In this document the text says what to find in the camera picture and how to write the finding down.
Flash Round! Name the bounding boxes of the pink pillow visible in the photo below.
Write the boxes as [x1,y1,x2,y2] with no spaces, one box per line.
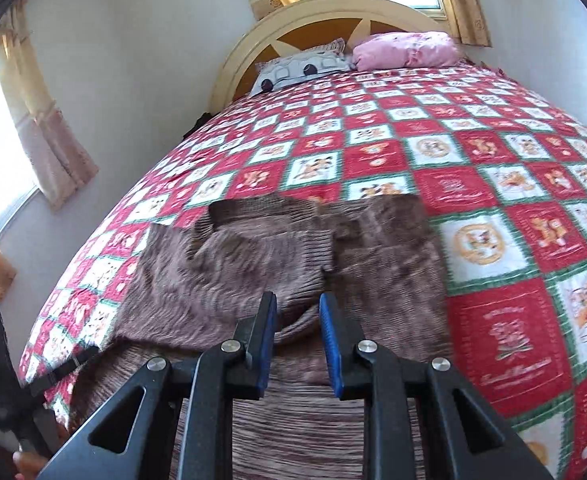
[351,31,461,72]

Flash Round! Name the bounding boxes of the cream wooden headboard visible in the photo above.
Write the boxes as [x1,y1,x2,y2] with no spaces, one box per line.
[208,0,454,113]

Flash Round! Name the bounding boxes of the dark object beside bed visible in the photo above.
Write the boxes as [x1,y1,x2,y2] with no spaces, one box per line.
[182,110,211,140]

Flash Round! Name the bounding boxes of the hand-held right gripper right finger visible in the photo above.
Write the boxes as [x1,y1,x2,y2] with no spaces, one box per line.
[318,292,557,480]

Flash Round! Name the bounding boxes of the white patterned pillow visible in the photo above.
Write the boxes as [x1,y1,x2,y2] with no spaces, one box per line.
[247,39,357,97]

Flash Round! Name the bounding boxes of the person's left hand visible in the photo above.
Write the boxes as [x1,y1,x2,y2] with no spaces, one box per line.
[12,451,44,480]

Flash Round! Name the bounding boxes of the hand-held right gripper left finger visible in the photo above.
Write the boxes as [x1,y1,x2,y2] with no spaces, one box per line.
[36,290,279,480]

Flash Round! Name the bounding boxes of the red checkered printed blanket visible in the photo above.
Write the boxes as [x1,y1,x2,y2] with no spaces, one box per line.
[18,60,587,480]

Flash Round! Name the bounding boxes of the brown knitted sweater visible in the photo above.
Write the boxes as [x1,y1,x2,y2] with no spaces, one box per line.
[68,192,454,480]

